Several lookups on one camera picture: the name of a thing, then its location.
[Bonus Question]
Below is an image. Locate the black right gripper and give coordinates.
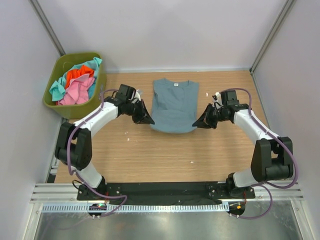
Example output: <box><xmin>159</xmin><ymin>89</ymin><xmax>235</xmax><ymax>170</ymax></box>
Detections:
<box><xmin>193</xmin><ymin>103</ymin><xmax>229</xmax><ymax>130</ymax></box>

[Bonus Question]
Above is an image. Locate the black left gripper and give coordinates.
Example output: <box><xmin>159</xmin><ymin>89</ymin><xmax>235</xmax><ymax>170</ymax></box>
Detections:
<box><xmin>125</xmin><ymin>99</ymin><xmax>154</xmax><ymax>125</ymax></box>

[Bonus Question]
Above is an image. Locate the blue-grey t shirt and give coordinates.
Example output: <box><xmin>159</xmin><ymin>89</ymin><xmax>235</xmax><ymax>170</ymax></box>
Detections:
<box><xmin>150</xmin><ymin>78</ymin><xmax>199</xmax><ymax>134</ymax></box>

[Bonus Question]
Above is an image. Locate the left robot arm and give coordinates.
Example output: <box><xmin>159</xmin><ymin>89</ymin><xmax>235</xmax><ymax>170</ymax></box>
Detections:
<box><xmin>54</xmin><ymin>84</ymin><xmax>155</xmax><ymax>200</ymax></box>

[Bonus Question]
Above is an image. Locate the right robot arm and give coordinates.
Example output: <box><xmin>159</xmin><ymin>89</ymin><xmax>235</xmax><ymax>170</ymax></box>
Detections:
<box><xmin>192</xmin><ymin>88</ymin><xmax>298</xmax><ymax>198</ymax></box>

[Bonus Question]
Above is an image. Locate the pink t shirt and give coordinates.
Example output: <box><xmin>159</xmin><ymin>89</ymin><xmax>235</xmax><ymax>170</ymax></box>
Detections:
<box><xmin>57</xmin><ymin>74</ymin><xmax>96</xmax><ymax>106</ymax></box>

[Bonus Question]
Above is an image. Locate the orange t shirt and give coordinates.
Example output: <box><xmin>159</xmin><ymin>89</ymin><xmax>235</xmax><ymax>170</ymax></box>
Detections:
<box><xmin>64</xmin><ymin>65</ymin><xmax>95</xmax><ymax>89</ymax></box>

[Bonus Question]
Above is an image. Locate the teal t shirt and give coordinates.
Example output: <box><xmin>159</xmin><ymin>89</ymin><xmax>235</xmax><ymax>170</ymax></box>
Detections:
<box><xmin>49</xmin><ymin>57</ymin><xmax>103</xmax><ymax>104</ymax></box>

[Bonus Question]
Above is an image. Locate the green plastic bin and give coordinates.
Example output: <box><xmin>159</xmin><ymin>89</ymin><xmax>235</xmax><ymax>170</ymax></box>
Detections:
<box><xmin>43</xmin><ymin>52</ymin><xmax>107</xmax><ymax>120</ymax></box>

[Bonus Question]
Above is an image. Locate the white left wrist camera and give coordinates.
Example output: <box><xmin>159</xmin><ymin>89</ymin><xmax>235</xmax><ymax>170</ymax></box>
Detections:
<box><xmin>131</xmin><ymin>89</ymin><xmax>143</xmax><ymax>104</ymax></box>

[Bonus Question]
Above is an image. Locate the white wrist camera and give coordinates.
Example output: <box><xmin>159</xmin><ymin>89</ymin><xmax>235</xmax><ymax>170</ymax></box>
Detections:
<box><xmin>131</xmin><ymin>89</ymin><xmax>143</xmax><ymax>104</ymax></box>
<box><xmin>212</xmin><ymin>92</ymin><xmax>223</xmax><ymax>109</ymax></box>

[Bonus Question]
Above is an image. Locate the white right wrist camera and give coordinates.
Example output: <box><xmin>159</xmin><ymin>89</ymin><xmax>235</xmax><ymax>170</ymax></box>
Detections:
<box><xmin>212</xmin><ymin>92</ymin><xmax>223</xmax><ymax>109</ymax></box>

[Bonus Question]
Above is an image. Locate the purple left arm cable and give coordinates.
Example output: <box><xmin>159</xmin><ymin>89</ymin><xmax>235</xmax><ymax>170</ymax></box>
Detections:
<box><xmin>66</xmin><ymin>88</ymin><xmax>128</xmax><ymax>218</ymax></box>

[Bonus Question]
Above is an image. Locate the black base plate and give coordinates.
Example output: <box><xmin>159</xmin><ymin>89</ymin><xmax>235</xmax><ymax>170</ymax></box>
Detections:
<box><xmin>76</xmin><ymin>180</ymin><xmax>256</xmax><ymax>206</ymax></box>

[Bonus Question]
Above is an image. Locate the white slotted cable duct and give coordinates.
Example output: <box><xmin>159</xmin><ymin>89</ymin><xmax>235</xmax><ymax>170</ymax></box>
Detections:
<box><xmin>41</xmin><ymin>202</ymin><xmax>229</xmax><ymax>213</ymax></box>

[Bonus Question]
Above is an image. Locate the aluminium frame rail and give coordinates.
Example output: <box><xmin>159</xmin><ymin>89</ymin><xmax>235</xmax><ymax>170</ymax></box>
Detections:
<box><xmin>30</xmin><ymin>183</ymin><xmax>304</xmax><ymax>204</ymax></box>

